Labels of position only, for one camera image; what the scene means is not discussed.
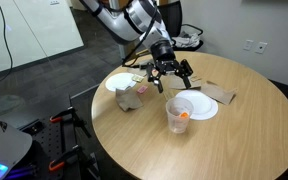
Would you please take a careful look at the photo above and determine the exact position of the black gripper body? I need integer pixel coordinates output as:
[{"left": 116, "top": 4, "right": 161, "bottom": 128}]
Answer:
[{"left": 146, "top": 59, "right": 193, "bottom": 82}]

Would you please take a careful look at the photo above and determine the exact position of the clear plastic cup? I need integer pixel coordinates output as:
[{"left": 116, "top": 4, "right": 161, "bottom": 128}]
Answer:
[{"left": 166, "top": 97, "right": 194, "bottom": 133}]

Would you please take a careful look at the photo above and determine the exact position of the orange white marker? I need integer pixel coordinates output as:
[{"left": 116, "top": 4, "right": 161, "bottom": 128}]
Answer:
[{"left": 179, "top": 112, "right": 189, "bottom": 119}]

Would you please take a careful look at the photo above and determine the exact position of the tan packet on napkin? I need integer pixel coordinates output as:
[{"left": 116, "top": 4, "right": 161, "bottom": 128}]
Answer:
[{"left": 190, "top": 76, "right": 201, "bottom": 82}]

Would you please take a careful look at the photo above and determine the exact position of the tan packet by plate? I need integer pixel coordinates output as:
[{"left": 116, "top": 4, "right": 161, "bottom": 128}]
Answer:
[{"left": 164, "top": 91, "right": 174, "bottom": 100}]

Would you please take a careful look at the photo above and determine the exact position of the pink packet near napkin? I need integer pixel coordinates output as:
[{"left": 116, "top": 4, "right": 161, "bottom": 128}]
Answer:
[{"left": 137, "top": 85, "right": 148, "bottom": 94}]

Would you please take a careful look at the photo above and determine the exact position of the yellow green packet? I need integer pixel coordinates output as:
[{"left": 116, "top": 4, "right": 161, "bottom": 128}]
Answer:
[{"left": 132, "top": 75, "right": 144, "bottom": 83}]

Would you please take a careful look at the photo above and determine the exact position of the white cloth on chair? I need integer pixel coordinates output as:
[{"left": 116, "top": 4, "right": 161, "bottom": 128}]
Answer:
[{"left": 173, "top": 33, "right": 200, "bottom": 48}]

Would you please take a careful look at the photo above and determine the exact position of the small white paper plate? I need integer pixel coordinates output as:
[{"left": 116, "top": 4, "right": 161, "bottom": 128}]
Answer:
[{"left": 177, "top": 90, "right": 218, "bottom": 120}]

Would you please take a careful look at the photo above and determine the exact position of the brown napkin by small plate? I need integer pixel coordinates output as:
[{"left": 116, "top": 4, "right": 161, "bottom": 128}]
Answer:
[{"left": 169, "top": 76, "right": 237, "bottom": 105}]

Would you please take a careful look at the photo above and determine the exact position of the large white paper plate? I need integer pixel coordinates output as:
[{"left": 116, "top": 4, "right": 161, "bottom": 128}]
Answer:
[{"left": 105, "top": 72, "right": 136, "bottom": 92}]

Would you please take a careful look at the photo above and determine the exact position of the black office chair right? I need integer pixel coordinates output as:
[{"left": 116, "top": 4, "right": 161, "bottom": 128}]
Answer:
[{"left": 157, "top": 0, "right": 205, "bottom": 53}]

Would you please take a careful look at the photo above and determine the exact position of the round wooden table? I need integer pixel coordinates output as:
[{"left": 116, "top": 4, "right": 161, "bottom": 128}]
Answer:
[{"left": 92, "top": 52, "right": 288, "bottom": 180}]

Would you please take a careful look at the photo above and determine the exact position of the orange black clamp upper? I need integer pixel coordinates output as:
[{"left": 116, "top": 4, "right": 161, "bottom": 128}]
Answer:
[{"left": 49, "top": 106, "right": 92, "bottom": 139}]

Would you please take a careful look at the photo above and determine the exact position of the orange black clamp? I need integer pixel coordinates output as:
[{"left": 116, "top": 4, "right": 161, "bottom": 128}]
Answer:
[
  {"left": 49, "top": 106, "right": 92, "bottom": 139},
  {"left": 48, "top": 145, "right": 100, "bottom": 180}
]

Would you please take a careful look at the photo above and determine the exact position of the orange black clamp lower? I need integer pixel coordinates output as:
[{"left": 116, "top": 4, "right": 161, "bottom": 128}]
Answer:
[{"left": 48, "top": 145, "right": 100, "bottom": 180}]

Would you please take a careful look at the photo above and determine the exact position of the black perforated base board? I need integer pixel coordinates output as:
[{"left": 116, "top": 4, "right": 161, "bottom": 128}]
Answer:
[{"left": 3, "top": 96, "right": 102, "bottom": 180}]

